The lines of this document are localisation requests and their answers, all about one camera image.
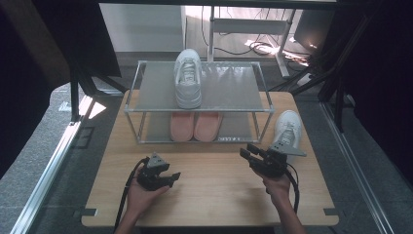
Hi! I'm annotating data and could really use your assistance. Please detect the white cabinet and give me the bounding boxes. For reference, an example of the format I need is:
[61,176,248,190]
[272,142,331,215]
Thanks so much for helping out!
[99,3,186,53]

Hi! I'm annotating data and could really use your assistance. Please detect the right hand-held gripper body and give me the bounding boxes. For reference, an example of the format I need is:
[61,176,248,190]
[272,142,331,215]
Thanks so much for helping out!
[254,139,307,178]

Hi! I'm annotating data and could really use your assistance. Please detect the aluminium rail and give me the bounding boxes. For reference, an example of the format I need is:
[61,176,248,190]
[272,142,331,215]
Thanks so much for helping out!
[319,101,395,234]
[9,120,82,234]

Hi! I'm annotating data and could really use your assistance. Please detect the person's right hand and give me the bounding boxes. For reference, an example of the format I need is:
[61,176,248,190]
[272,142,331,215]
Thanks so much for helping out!
[256,172,291,203]

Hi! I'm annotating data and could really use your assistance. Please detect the dark monitor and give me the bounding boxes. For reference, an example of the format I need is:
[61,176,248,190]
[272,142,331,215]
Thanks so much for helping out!
[293,9,335,55]

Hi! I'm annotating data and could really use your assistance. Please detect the black metal stand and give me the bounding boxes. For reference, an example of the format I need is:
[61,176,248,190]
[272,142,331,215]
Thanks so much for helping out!
[69,61,130,123]
[269,13,374,133]

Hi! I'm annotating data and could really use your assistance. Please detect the pink slipper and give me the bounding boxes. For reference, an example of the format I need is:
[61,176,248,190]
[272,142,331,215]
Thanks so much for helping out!
[193,111,224,142]
[169,111,196,142]

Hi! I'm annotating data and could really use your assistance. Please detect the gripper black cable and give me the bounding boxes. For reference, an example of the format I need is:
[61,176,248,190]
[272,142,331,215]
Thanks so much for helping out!
[113,157,150,232]
[285,164,301,215]

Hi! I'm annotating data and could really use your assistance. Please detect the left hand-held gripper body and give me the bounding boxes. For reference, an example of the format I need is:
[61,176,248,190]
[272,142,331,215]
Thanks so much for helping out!
[135,151,168,192]

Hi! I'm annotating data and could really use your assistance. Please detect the black floor cables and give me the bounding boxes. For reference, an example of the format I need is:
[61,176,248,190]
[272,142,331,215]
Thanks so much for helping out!
[201,6,310,67]

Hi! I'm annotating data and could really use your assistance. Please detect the white desk frame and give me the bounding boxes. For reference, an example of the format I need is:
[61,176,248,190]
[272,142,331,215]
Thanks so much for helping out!
[206,6,297,78]

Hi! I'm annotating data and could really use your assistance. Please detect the black panel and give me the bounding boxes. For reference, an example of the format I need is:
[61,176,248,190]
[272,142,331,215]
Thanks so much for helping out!
[32,0,123,78]

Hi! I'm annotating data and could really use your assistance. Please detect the person's left hand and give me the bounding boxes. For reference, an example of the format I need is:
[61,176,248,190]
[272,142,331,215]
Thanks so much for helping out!
[126,184,169,217]

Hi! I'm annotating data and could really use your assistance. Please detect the metal two-tier shoe rack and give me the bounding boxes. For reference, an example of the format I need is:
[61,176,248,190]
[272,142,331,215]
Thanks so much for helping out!
[124,59,276,144]

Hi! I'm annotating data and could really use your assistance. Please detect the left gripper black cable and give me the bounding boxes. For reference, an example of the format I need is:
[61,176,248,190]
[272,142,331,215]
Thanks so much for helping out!
[113,157,150,232]

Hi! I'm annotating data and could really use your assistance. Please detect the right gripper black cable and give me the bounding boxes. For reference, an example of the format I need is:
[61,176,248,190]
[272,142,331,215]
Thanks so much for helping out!
[285,164,301,215]

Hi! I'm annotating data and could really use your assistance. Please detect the white sneaker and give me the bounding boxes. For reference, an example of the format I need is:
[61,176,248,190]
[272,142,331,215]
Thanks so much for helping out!
[173,48,203,110]
[272,109,303,158]

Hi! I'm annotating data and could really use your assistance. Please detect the white power strip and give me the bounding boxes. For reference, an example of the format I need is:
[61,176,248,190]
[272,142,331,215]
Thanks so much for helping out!
[296,72,316,87]

